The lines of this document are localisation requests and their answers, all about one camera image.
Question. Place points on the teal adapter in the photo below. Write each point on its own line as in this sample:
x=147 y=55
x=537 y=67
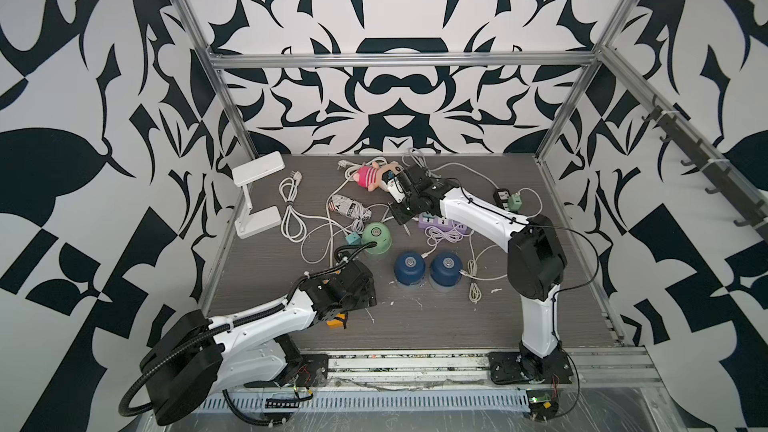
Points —
x=353 y=239

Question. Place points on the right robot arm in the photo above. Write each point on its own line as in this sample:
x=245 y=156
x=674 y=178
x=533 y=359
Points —
x=535 y=265

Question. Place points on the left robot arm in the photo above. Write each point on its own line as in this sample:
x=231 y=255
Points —
x=201 y=355

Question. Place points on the wall hook rack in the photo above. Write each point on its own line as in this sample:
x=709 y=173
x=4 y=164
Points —
x=701 y=156

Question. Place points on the white desk lamp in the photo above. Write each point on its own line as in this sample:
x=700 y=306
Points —
x=255 y=215

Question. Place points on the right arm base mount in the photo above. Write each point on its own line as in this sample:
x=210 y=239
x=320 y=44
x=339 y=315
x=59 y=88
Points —
x=510 y=368

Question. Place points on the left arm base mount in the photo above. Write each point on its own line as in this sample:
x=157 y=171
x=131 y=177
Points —
x=308 y=371

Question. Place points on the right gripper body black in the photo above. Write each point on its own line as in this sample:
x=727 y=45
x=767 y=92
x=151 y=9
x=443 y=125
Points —
x=408 y=206

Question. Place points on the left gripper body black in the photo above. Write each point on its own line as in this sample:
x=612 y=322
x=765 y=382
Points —
x=367 y=297

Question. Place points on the orange power strip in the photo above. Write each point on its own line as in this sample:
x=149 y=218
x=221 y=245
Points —
x=339 y=321

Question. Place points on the black power strip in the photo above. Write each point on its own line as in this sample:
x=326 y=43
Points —
x=501 y=198

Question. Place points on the green adapter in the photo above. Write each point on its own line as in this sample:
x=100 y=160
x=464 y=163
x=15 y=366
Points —
x=514 y=202

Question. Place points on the purple power strip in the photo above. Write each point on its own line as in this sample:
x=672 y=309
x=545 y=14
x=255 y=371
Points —
x=425 y=221

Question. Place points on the plush doll pink shirt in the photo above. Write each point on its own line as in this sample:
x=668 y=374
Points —
x=376 y=175

